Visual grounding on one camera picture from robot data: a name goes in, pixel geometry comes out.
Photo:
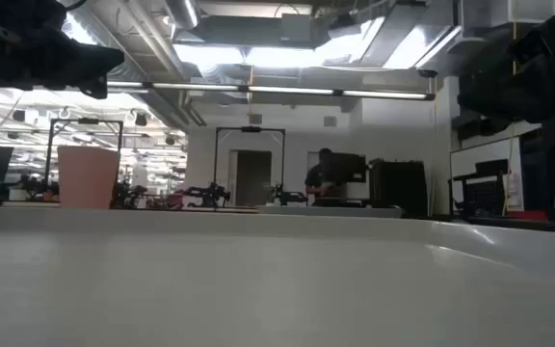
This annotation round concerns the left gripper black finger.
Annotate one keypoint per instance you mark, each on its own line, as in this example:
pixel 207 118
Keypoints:
pixel 94 54
pixel 110 69

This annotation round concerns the pink ribbed cup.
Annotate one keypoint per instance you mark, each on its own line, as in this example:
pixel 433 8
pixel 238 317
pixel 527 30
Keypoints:
pixel 88 178

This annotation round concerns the whiteboard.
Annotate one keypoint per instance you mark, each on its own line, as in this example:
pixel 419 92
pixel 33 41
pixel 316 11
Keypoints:
pixel 480 152

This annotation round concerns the black mesh cart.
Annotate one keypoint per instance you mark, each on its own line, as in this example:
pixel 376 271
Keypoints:
pixel 484 193

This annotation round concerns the black cabinet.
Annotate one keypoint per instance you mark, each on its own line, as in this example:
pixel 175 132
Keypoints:
pixel 398 188

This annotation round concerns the red box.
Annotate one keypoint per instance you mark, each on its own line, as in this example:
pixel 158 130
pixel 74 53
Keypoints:
pixel 528 215

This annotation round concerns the black monitor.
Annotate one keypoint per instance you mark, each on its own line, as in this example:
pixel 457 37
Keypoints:
pixel 350 168

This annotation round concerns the person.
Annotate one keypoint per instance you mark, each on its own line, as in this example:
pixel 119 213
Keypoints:
pixel 315 180

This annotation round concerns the long ceiling light bar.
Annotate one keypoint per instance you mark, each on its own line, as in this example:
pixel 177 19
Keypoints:
pixel 287 90

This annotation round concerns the grey doorway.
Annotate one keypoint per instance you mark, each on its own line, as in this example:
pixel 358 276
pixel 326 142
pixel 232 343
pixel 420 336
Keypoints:
pixel 253 178

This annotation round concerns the black gantry frame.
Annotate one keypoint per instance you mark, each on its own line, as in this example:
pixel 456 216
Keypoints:
pixel 87 121
pixel 250 129

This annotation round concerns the black dome camera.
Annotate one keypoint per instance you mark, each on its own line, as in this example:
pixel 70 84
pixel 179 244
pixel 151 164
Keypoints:
pixel 428 73

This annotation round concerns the silver round air duct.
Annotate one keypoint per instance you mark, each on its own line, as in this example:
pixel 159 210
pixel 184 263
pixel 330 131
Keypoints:
pixel 183 12

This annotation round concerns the grey square wall vent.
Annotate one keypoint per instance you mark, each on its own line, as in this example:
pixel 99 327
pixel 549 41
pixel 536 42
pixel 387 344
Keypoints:
pixel 330 121
pixel 255 119

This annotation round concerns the grey rectangular air duct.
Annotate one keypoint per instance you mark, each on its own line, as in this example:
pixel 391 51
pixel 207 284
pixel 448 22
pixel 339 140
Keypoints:
pixel 258 31

